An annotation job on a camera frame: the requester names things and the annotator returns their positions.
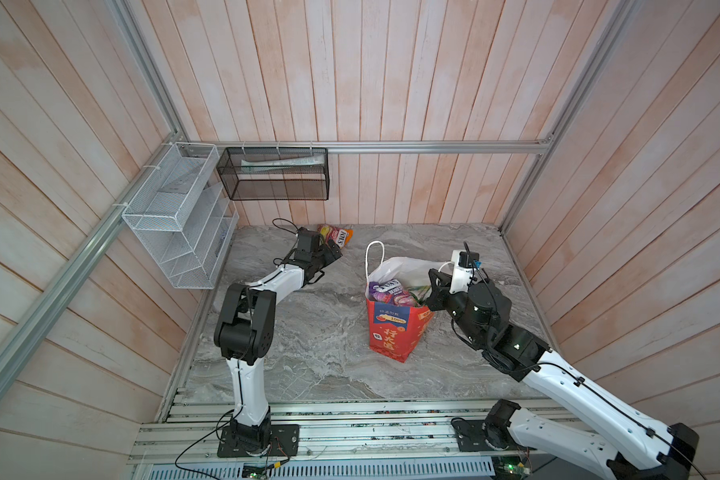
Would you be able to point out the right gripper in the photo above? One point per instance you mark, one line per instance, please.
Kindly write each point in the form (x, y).
(441, 285)

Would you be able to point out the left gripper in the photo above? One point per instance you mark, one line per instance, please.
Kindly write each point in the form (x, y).
(329, 258)

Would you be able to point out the orange Fox's fruits candy bag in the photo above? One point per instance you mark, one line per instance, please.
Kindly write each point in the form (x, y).
(339, 235)

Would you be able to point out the red paper gift bag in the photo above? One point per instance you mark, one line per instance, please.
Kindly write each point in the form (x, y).
(395, 331)

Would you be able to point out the purple Fox's berries candy bag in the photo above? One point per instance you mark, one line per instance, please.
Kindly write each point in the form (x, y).
(391, 292)

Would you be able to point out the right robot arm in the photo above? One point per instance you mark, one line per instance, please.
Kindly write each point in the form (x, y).
(623, 443)

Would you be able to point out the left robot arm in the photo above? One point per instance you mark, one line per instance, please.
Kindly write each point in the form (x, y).
(245, 331)

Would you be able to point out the black mesh basket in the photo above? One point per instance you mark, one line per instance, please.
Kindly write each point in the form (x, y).
(275, 173)

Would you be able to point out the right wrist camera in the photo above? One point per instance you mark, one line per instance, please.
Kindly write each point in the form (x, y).
(465, 266)

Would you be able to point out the white wire shelf rack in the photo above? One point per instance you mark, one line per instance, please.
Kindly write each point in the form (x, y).
(182, 216)

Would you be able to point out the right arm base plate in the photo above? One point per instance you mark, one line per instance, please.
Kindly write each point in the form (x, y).
(482, 436)

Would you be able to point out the aluminium frame rail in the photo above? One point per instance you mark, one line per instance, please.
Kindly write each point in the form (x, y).
(402, 147)

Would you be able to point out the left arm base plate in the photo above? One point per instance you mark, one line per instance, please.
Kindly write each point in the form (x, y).
(241, 441)

